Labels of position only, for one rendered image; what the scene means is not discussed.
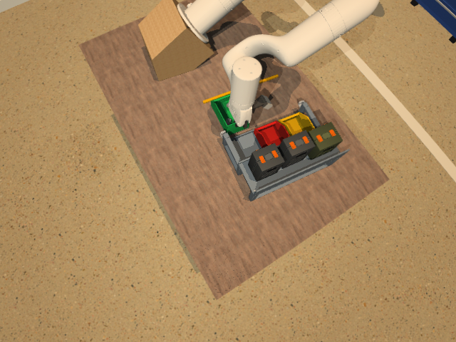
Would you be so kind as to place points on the red open bin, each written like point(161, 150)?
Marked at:
point(271, 133)

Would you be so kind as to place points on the dark grey case with orange latches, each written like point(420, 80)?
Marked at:
point(265, 162)

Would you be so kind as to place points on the green bin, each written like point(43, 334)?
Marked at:
point(222, 112)

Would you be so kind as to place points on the black tool case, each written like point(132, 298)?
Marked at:
point(295, 148)

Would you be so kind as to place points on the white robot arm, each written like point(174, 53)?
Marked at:
point(244, 71)

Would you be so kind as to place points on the grey metal shelf rack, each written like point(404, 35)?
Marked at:
point(240, 148)

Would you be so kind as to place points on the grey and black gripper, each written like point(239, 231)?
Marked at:
point(241, 116)

